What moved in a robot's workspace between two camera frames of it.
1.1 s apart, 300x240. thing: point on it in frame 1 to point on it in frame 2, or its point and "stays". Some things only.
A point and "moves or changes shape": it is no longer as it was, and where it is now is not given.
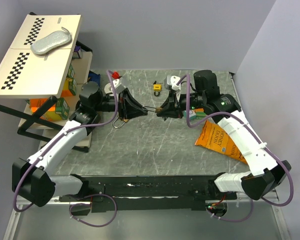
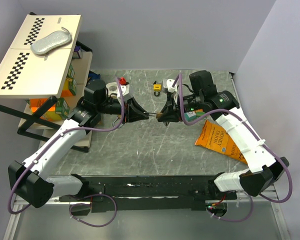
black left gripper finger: (129, 97) stays
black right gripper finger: (167, 105) stays
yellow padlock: (157, 87) stays
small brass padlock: (157, 109) moves or changes shape
